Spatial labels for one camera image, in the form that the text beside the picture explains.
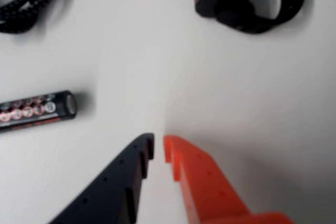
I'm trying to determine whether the navy gripper finger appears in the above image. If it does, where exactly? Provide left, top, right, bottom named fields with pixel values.
left=48, top=133, right=155, bottom=224

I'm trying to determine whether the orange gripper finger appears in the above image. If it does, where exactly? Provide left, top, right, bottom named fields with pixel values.
left=163, top=134, right=297, bottom=224

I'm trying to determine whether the black AAA battery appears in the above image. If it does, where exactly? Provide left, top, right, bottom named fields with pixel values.
left=0, top=90, right=77, bottom=134

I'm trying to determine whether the black ring shaped strap device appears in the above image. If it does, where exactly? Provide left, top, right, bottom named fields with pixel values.
left=193, top=0, right=307, bottom=35

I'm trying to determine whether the black braided USB cable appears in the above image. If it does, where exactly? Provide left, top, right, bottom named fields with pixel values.
left=0, top=0, right=58, bottom=35

